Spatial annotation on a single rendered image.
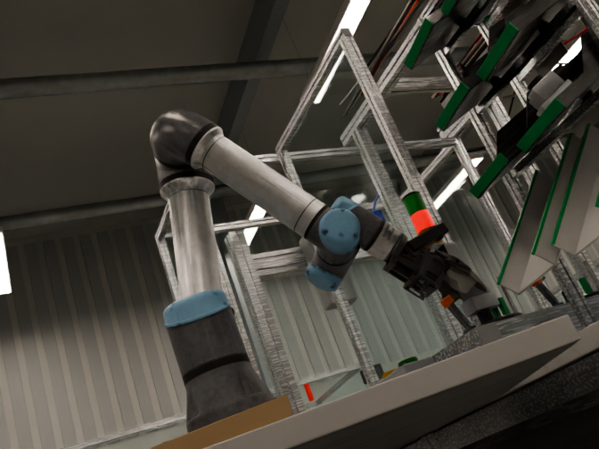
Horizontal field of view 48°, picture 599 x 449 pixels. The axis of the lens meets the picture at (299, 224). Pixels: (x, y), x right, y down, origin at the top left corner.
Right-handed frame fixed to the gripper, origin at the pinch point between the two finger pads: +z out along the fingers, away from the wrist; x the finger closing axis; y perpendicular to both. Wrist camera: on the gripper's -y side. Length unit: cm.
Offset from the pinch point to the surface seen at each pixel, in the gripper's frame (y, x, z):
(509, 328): 17.3, 16.6, 1.5
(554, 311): 8.0, 16.6, 9.2
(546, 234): 9.7, 33.1, -4.9
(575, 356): 36, 42, -1
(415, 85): -116, -54, -26
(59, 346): -208, -797, -194
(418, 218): -25.1, -17.6, -13.1
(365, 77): -60, -18, -44
